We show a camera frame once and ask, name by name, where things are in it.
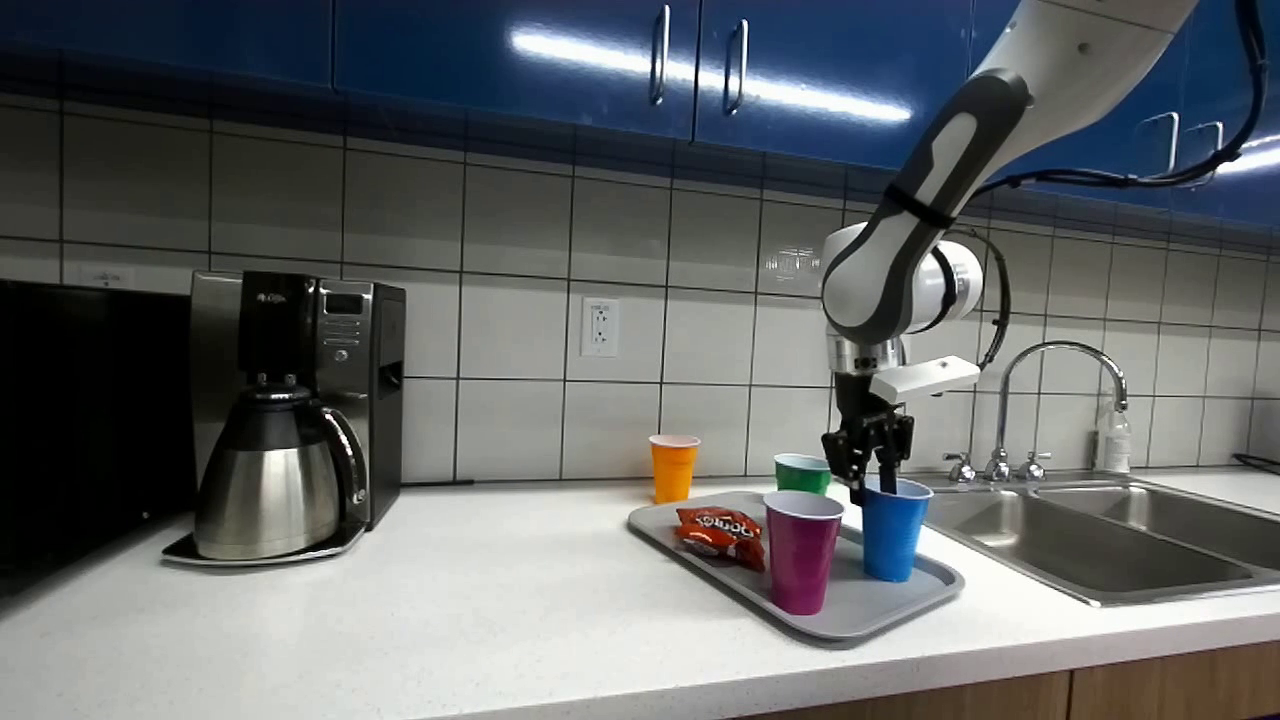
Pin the purple plastic cup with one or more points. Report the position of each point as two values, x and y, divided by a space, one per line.
801 561

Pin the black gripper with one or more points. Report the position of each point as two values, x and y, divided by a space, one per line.
867 423

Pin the orange Doritos chip bag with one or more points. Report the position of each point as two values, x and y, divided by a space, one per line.
722 533

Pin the steel coffee carafe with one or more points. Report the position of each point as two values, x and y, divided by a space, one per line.
264 485

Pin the green plastic cup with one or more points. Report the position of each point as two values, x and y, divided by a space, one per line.
804 478

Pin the stainless steel double sink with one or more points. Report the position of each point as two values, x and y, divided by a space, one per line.
1105 544

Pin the black microwave oven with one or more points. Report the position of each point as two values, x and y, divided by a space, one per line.
82 424

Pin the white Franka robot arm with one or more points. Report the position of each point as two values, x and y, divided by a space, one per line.
1054 65

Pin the blue upper cabinet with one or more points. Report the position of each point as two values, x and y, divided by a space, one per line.
264 43

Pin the grey plastic tray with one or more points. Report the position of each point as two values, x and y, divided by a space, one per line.
722 566

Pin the clear soap bottle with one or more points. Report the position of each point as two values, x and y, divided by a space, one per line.
1115 440

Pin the wooden base cabinet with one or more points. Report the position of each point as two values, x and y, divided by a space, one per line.
1144 687

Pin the white wall outlet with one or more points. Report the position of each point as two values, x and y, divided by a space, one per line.
601 324

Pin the orange plastic cup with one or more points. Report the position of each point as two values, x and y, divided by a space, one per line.
673 470

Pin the blue plastic cup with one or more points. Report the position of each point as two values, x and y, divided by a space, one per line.
895 542

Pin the black steel coffee maker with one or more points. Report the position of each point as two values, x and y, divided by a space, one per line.
355 384

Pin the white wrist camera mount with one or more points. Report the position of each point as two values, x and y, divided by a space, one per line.
932 376

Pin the chrome gooseneck faucet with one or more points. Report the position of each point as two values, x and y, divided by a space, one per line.
1006 401

